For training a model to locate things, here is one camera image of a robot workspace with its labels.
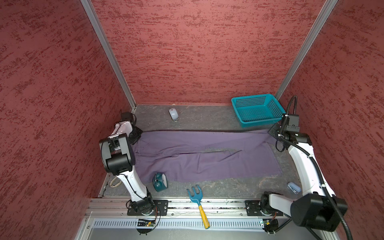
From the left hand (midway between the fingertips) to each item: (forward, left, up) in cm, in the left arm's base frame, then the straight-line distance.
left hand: (139, 139), depth 96 cm
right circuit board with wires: (-45, -76, -7) cm, 88 cm away
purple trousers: (-11, -32, 0) cm, 34 cm away
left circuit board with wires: (-44, -11, -7) cm, 46 cm away
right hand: (-4, -80, +17) cm, 82 cm away
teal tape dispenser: (-27, -19, +4) cm, 33 cm away
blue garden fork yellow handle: (-34, -38, -2) cm, 51 cm away
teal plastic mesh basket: (+32, -87, -3) cm, 93 cm away
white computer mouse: (+20, -21, +3) cm, 29 cm away
